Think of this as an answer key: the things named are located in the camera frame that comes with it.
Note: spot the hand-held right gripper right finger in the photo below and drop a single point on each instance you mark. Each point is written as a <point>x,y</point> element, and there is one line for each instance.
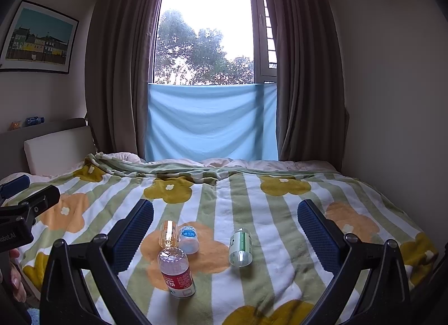
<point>317,237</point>

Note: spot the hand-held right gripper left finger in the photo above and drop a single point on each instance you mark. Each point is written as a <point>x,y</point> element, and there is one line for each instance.
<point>134,236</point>

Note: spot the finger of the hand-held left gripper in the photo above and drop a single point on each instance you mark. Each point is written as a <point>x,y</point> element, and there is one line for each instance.
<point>40,201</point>
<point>14,186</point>

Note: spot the blue label white cup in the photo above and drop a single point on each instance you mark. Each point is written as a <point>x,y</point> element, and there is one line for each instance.
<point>189,239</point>

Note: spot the green label clear cup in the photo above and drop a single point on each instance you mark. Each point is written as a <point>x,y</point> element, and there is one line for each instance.
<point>241,248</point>

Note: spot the person's left hand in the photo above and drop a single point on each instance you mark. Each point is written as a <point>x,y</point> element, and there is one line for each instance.
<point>18,284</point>

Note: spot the white headboard cushion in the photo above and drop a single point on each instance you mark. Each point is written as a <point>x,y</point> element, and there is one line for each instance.
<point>59,150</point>

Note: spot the red label clear bottle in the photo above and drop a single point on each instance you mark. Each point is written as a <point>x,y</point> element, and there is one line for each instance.
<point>176,274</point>

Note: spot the small orange figurine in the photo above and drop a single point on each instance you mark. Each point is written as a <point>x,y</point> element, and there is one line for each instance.
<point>15,125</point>

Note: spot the blue plastic bottle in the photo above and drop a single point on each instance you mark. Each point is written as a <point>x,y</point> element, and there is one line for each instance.
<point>34,120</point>

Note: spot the grey headboard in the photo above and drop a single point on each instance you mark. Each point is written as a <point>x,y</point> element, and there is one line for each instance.
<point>59,124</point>

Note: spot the blue floor rug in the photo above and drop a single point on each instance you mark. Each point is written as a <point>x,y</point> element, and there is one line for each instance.
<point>35,316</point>

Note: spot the striped floral blanket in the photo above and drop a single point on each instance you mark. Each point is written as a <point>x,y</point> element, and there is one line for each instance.
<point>224,206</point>

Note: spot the pale pink quilt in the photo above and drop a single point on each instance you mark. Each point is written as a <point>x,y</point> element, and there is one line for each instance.
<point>245,163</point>

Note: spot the light blue window cloth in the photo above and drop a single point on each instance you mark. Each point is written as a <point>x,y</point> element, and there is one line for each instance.
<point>210,122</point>

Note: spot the framed houses picture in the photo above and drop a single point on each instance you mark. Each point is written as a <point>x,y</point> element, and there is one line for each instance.
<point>38,38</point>

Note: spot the brown curtain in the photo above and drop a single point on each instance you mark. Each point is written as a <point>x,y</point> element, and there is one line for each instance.
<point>308,66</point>
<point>115,66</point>

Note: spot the window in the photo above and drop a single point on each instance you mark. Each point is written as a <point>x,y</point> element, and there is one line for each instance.
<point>206,31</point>

